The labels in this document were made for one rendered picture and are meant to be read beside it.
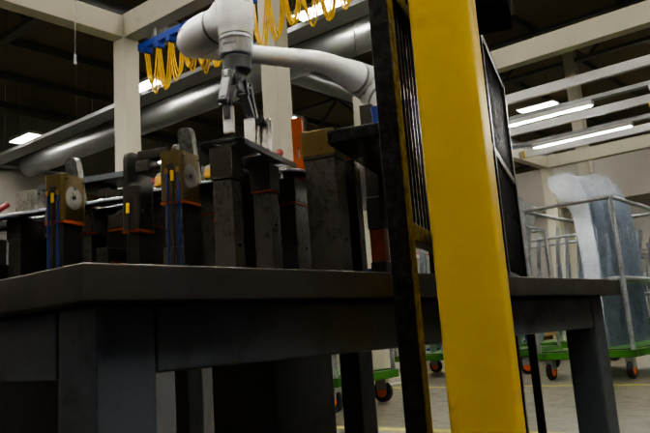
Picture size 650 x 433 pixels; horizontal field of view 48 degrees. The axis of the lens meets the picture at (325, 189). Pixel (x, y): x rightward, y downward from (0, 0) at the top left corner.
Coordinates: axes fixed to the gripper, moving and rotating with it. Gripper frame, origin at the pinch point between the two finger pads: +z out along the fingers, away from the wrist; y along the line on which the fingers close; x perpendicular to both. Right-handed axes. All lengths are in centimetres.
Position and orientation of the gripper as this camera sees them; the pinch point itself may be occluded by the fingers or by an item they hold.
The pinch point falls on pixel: (240, 132)
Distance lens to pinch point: 191.2
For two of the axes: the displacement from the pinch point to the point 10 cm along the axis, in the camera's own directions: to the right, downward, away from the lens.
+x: 9.4, -1.3, -3.2
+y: -3.4, -1.6, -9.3
